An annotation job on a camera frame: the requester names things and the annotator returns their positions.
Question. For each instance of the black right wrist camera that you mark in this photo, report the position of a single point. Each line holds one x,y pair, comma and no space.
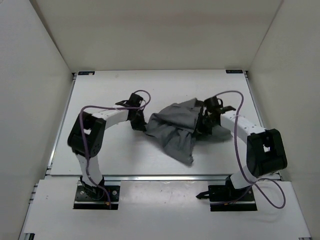
213,103

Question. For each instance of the dark label sticker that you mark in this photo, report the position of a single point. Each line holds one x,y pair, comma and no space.
234,71
86,73

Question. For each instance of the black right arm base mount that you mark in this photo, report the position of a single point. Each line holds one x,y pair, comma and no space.
225,198

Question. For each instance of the grey pleated skirt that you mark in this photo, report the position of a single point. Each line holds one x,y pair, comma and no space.
175,130

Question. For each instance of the dark label sticker right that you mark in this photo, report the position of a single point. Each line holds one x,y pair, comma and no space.
234,71

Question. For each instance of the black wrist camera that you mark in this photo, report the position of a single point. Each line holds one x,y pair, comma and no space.
134,101
213,103

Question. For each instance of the aluminium table edge rail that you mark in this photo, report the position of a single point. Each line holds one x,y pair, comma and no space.
165,177

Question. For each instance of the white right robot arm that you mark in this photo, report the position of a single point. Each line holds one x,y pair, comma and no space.
265,151

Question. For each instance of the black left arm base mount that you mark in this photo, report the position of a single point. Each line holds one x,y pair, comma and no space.
94,198

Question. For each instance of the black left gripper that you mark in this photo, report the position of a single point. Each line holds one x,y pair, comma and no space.
140,125

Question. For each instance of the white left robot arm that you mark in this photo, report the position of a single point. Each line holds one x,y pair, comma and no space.
86,139

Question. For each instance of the dark label sticker left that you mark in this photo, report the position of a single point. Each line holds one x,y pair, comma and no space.
86,73

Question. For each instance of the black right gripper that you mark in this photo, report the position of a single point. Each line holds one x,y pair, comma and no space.
199,128

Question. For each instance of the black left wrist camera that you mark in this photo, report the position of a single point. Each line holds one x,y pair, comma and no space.
134,101

